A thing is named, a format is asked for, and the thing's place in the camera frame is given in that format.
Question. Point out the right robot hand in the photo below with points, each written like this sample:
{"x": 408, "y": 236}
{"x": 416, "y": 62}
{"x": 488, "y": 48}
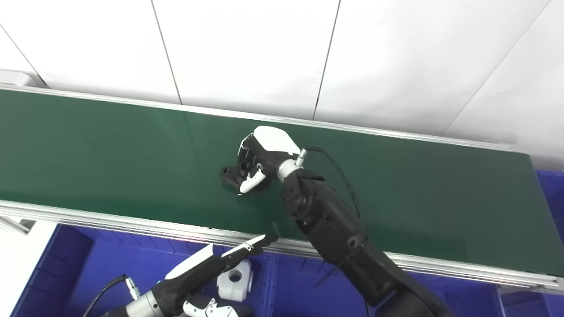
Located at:
{"x": 271, "y": 141}

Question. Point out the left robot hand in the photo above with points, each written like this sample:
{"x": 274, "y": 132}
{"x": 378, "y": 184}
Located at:
{"x": 189, "y": 273}

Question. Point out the black flange part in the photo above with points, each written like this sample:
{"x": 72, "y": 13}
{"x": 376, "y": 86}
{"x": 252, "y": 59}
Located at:
{"x": 228, "y": 175}

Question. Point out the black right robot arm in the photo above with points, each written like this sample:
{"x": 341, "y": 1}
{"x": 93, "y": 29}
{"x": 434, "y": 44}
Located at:
{"x": 335, "y": 224}

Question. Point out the white block part with hole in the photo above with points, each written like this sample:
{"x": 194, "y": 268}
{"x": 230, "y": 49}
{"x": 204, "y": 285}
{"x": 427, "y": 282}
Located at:
{"x": 238, "y": 281}

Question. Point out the green conveyor belt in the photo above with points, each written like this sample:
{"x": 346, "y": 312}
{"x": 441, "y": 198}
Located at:
{"x": 132, "y": 154}
{"x": 132, "y": 222}

